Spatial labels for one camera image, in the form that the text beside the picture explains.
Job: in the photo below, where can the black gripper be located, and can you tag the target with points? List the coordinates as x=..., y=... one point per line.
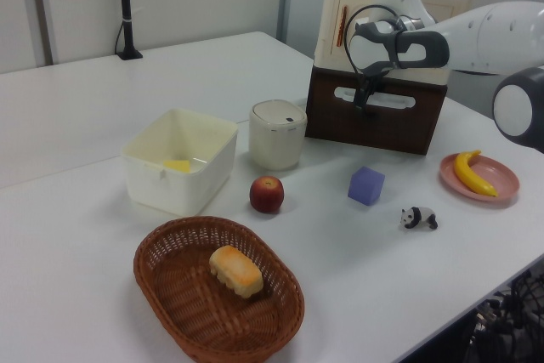
x=370, y=84

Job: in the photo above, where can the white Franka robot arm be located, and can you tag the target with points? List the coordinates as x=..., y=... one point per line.
x=489, y=40

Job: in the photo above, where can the cream plastic open bin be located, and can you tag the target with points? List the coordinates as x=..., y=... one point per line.
x=183, y=193

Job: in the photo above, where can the dark brown wooden cabinet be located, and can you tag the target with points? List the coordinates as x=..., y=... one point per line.
x=382, y=137

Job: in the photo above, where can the purple foam cube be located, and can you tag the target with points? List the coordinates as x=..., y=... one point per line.
x=365, y=186

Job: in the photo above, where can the small white lidded trash can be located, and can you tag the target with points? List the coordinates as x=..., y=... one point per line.
x=274, y=146

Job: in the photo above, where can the small panda figurine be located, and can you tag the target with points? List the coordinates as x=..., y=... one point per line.
x=421, y=215

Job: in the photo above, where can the yellow toy banana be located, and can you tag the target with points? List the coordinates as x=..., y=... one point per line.
x=467, y=176

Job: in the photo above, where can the red apple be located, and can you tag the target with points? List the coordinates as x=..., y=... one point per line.
x=265, y=195

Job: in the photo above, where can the pink round plate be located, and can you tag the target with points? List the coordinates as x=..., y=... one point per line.
x=501, y=178

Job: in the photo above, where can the yellow foam cube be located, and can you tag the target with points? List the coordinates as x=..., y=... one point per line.
x=178, y=165

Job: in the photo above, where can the toasted bread loaf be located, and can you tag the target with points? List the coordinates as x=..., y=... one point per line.
x=238, y=271

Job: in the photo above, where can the brown wicker basket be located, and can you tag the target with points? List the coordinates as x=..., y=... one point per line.
x=178, y=295

